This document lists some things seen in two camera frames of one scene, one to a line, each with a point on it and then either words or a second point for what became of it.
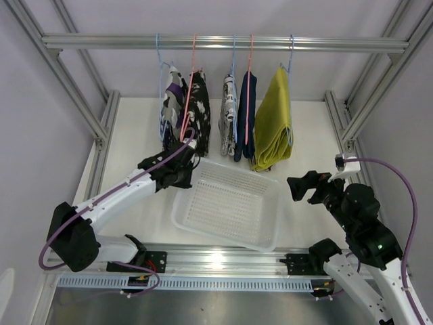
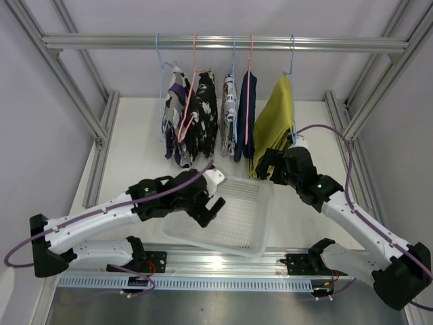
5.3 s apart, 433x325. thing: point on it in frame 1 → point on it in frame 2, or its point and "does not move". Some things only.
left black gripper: [185, 183] → [201, 214]
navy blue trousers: [241, 149] does not move
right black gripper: [312, 179] → [276, 158]
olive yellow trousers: [272, 118] does not move
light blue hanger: [234, 85] does not move
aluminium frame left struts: [101, 135] does not move
